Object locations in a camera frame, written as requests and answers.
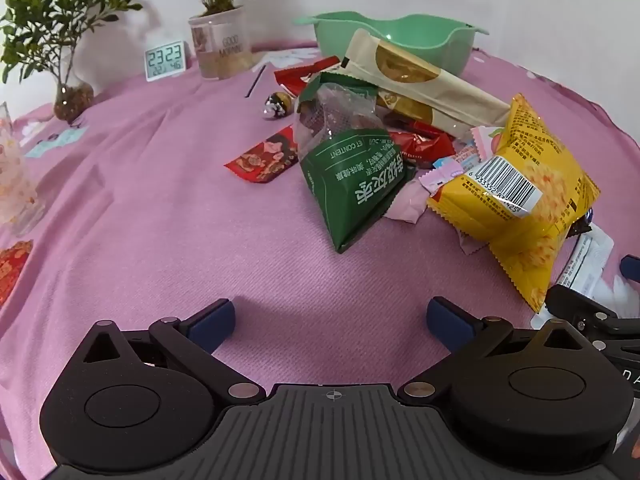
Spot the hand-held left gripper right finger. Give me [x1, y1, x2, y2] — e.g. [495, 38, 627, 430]
[398, 296, 608, 405]

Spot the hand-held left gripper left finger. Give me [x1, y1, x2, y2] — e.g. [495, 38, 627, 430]
[67, 298, 266, 406]

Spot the dark candy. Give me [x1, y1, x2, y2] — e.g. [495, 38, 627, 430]
[572, 210, 596, 236]

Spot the yellow chips packet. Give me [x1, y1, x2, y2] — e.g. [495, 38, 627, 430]
[426, 92, 601, 315]

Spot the plain pink sachet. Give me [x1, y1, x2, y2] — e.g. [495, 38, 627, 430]
[385, 180, 431, 223]

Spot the pink white candy packet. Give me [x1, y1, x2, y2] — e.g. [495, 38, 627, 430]
[419, 157, 481, 193]

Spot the red figure-print packet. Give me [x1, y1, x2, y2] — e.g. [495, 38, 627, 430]
[223, 125, 301, 184]

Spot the green snack bag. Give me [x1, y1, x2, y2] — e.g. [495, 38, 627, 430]
[292, 72, 418, 255]

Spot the pink peach-print candy packet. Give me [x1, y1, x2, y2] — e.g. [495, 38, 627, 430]
[470, 125, 511, 161]

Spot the dark red snack packet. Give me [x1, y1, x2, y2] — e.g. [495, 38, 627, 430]
[387, 127, 456, 166]

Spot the beige long snack packet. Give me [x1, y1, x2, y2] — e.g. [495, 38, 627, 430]
[377, 87, 481, 138]
[341, 28, 512, 133]

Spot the gold black chocolate ball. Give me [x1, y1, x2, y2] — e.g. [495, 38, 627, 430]
[262, 91, 293, 120]

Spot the red white printed snack packet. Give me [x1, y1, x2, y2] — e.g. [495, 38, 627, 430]
[274, 56, 341, 97]

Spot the green plastic bowl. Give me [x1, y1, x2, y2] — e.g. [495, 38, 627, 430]
[292, 10, 490, 76]

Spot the pink tablecloth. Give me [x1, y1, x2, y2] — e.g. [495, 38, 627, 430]
[0, 47, 640, 480]

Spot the thin black stick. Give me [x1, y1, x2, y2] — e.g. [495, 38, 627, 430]
[244, 65, 266, 98]

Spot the patterned glass cup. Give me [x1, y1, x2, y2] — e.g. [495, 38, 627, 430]
[0, 102, 38, 226]

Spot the plant in round glass vase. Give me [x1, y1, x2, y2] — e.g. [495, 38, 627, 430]
[0, 0, 143, 123]

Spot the white digital clock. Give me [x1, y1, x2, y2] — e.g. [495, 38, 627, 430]
[145, 40, 187, 82]

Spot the potted plant in labelled pot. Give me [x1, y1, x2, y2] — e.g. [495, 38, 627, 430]
[174, 0, 273, 80]

